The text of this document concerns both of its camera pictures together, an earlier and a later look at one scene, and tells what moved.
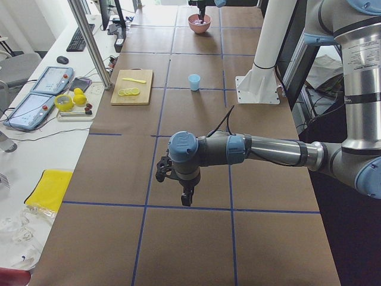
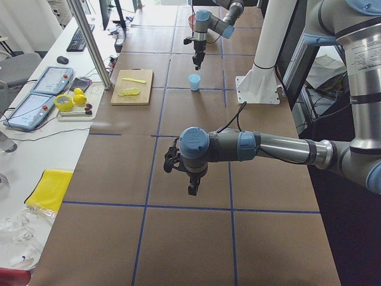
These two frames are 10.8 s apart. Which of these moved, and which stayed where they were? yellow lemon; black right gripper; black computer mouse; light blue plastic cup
Moved: black right gripper
Stayed: yellow lemon; light blue plastic cup; black computer mouse
